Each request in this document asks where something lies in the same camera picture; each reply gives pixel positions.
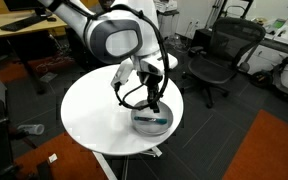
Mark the black mesh office chair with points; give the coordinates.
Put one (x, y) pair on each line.
(214, 66)

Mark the metal tripod stand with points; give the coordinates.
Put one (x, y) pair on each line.
(217, 10)

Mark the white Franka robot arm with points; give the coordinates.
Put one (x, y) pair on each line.
(124, 40)

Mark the grey bowl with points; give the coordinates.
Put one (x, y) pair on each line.
(140, 128)

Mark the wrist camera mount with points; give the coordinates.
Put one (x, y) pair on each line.
(122, 75)

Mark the green marker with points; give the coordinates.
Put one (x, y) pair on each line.
(150, 120)

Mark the green desk item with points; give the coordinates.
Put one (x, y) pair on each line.
(279, 23)

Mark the clear plastic cup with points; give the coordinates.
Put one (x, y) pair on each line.
(32, 128)

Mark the small white floor tag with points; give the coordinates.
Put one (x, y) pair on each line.
(52, 158)

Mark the white printer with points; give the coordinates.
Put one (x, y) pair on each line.
(167, 5)

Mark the black computer mouse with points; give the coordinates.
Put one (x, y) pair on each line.
(51, 19)

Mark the black stand leg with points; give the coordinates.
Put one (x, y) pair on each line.
(44, 170)

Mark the black box case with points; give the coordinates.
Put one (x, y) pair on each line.
(202, 38)

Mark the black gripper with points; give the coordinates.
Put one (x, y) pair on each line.
(149, 77)

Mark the black keyboard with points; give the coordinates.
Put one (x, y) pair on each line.
(22, 22)

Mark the grey floor plate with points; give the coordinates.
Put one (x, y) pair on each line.
(48, 77)

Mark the black computer monitor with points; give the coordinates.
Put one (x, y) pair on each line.
(20, 4)

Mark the white table base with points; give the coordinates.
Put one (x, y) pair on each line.
(104, 166)

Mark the white drawer cabinet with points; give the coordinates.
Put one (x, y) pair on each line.
(170, 25)

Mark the black electric scooter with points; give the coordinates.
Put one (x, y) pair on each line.
(267, 78)

